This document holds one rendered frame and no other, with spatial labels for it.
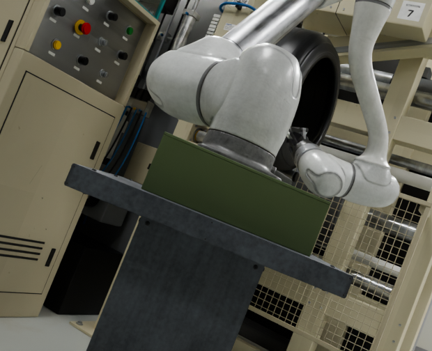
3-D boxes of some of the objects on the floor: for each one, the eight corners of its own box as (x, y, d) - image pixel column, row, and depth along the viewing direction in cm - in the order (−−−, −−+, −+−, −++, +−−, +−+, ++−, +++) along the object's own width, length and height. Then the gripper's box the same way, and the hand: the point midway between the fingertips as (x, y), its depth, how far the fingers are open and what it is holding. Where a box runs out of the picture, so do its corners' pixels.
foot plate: (68, 323, 225) (70, 318, 225) (109, 322, 248) (110, 317, 248) (116, 354, 211) (118, 348, 212) (154, 350, 235) (156, 345, 235)
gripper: (299, 134, 160) (279, 110, 182) (292, 175, 165) (274, 147, 187) (323, 136, 162) (301, 111, 183) (315, 177, 167) (295, 148, 188)
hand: (290, 133), depth 182 cm, fingers closed
